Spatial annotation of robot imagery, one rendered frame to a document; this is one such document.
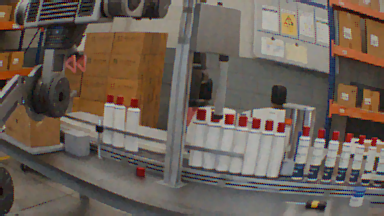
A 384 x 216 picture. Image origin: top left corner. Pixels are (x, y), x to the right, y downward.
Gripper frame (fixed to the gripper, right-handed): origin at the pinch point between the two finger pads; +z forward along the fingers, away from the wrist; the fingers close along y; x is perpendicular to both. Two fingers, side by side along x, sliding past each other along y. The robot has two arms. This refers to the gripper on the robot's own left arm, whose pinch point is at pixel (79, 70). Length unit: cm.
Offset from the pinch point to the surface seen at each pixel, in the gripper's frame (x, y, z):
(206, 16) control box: -63, -19, 20
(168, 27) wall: 80, 442, -115
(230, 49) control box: -62, -12, 33
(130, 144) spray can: -7.8, -1.0, 40.3
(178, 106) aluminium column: -39, -19, 41
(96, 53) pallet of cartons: 122, 296, -102
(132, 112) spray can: -15.6, -1.2, 30.7
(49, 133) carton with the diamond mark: 19.2, -22.3, 19.2
